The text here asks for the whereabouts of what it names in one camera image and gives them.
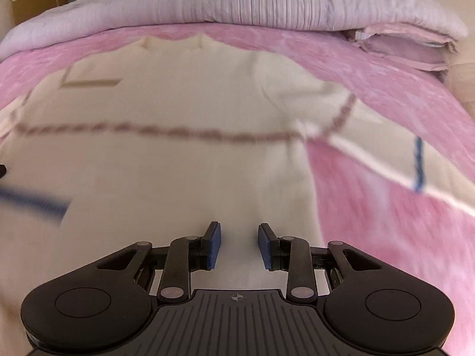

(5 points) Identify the mauve pillow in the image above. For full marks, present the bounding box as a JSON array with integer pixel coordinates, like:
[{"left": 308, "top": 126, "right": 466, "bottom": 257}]
[{"left": 356, "top": 35, "right": 452, "bottom": 72}]

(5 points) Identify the pink floral blanket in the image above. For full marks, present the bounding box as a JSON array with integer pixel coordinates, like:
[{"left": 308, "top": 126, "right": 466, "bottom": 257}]
[{"left": 0, "top": 20, "right": 475, "bottom": 356}]

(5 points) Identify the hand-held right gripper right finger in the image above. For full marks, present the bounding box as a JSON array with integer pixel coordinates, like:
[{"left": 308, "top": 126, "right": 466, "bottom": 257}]
[{"left": 258, "top": 222, "right": 381, "bottom": 305}]

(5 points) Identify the cream quilted headboard cushion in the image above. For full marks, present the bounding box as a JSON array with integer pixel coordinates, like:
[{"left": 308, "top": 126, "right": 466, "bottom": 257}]
[{"left": 445, "top": 63, "right": 475, "bottom": 108}]

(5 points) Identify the light pink pillow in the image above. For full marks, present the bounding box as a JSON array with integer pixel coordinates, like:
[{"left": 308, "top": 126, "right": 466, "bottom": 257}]
[{"left": 345, "top": 22, "right": 461, "bottom": 52}]

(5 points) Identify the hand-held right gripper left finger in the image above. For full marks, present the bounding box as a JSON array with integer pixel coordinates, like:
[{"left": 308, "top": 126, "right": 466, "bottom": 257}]
[{"left": 97, "top": 222, "right": 222, "bottom": 305}]

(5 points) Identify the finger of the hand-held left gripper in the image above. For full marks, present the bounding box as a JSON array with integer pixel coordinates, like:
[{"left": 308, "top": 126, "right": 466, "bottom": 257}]
[{"left": 0, "top": 186, "right": 72, "bottom": 226}]

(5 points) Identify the lilac striped quilt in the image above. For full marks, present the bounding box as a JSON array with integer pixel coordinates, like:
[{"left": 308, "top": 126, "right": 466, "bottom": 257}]
[{"left": 0, "top": 0, "right": 468, "bottom": 58}]

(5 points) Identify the cream knit sweater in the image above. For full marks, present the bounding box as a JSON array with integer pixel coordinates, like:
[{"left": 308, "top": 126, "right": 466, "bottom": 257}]
[{"left": 0, "top": 33, "right": 475, "bottom": 356}]

